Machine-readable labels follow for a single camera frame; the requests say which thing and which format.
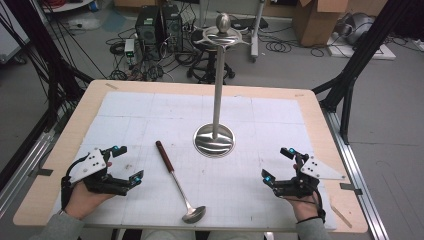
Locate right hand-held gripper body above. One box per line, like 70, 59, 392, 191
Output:
272, 153, 346, 200

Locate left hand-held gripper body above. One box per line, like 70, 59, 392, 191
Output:
69, 148, 131, 197

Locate steel ladle with brown handle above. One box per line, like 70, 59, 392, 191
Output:
154, 140, 207, 224

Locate steel utensil stand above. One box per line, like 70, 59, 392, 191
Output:
192, 12, 253, 159

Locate person's left hand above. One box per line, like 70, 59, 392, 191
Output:
64, 182, 114, 221

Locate person's right hand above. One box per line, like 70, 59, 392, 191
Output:
283, 192, 324, 224

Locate grey tape piece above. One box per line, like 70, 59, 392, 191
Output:
339, 182, 364, 196
27, 168, 54, 178

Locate white gridded mat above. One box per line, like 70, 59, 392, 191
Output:
48, 90, 338, 232

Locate thin wooden stick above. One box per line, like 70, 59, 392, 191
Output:
329, 203, 354, 230

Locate black swivel stool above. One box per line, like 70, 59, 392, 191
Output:
185, 28, 237, 85

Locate small white box green light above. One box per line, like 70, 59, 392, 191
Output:
123, 38, 136, 58

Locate black computer tower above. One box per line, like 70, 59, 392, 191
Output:
161, 3, 184, 53
134, 5, 162, 61

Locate white stand pole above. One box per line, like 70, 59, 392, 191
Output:
249, 0, 268, 63

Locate cardboard box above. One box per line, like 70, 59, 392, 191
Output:
292, 0, 389, 48

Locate white flat board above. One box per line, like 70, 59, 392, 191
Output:
326, 33, 398, 61

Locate grey rounded device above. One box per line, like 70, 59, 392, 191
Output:
334, 12, 377, 46

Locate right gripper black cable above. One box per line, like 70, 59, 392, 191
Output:
311, 186, 327, 224

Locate aluminium rail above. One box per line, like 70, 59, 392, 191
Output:
0, 131, 57, 218
321, 108, 390, 240

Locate tangled black floor cables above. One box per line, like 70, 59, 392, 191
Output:
105, 28, 188, 83

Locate coiled black cable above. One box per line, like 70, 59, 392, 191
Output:
264, 39, 293, 54

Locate black metal frame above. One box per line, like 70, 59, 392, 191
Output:
312, 0, 418, 145
0, 0, 95, 188

